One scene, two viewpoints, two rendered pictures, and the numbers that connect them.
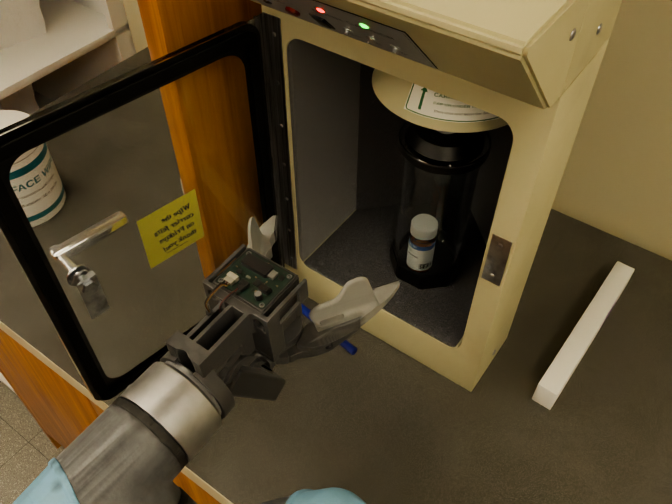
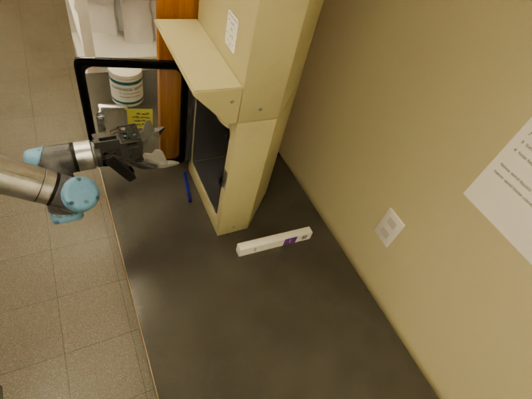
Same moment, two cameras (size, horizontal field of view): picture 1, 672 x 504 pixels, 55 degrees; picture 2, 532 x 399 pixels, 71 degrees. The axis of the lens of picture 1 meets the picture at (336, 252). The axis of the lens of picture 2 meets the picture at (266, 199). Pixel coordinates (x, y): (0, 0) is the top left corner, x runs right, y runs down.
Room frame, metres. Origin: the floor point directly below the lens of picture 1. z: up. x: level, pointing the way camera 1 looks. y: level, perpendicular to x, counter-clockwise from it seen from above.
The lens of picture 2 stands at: (-0.21, -0.50, 1.96)
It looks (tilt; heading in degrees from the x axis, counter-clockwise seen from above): 47 degrees down; 16
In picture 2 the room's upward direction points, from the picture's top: 17 degrees clockwise
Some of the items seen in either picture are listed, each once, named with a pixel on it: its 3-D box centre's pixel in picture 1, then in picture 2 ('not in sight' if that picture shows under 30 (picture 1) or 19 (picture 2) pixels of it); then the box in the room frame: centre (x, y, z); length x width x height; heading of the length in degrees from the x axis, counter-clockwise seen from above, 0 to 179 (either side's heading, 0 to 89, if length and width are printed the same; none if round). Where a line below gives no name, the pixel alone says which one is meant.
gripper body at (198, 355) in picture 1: (239, 332); (119, 147); (0.32, 0.08, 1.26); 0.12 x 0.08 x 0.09; 144
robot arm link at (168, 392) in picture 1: (171, 405); (85, 154); (0.26, 0.13, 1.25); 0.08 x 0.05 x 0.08; 54
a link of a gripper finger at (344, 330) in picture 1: (311, 329); (142, 160); (0.34, 0.02, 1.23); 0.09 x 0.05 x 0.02; 108
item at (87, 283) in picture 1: (91, 294); (100, 123); (0.42, 0.26, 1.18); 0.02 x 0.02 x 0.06; 45
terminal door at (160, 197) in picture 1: (167, 230); (138, 118); (0.51, 0.19, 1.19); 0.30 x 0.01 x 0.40; 135
